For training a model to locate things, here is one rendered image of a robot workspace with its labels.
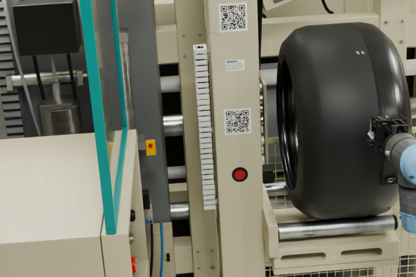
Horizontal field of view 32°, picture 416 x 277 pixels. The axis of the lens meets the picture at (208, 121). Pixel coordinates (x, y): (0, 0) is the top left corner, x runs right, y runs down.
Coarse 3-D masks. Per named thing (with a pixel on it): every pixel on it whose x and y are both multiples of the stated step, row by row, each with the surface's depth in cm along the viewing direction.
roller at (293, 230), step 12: (372, 216) 208; (384, 216) 207; (288, 228) 205; (300, 228) 205; (312, 228) 205; (324, 228) 205; (336, 228) 206; (348, 228) 206; (360, 228) 206; (372, 228) 206; (384, 228) 207; (396, 228) 207
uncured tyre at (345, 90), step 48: (288, 48) 201; (336, 48) 192; (384, 48) 192; (288, 96) 235; (336, 96) 185; (384, 96) 185; (288, 144) 235; (336, 144) 184; (288, 192) 221; (336, 192) 191; (384, 192) 192
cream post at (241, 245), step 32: (224, 0) 189; (256, 0) 190; (224, 32) 192; (256, 32) 193; (224, 64) 195; (256, 64) 196; (224, 96) 198; (256, 96) 199; (256, 128) 202; (224, 160) 205; (256, 160) 205; (224, 192) 208; (256, 192) 209; (224, 224) 212; (256, 224) 212; (224, 256) 215; (256, 256) 216
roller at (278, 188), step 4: (268, 184) 232; (272, 184) 232; (276, 184) 232; (280, 184) 232; (284, 184) 232; (268, 188) 231; (272, 188) 231; (276, 188) 231; (280, 188) 231; (284, 188) 231; (268, 192) 231; (272, 192) 232; (276, 192) 232; (280, 192) 232; (284, 192) 232
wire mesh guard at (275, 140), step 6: (414, 132) 250; (270, 138) 247; (276, 138) 247; (276, 198) 256; (276, 204) 256; (408, 252) 267; (402, 258) 268; (408, 258) 267; (408, 264) 268; (348, 270) 268; (354, 270) 268; (408, 270) 269; (270, 276) 266; (276, 276) 267; (294, 276) 267; (360, 276) 269
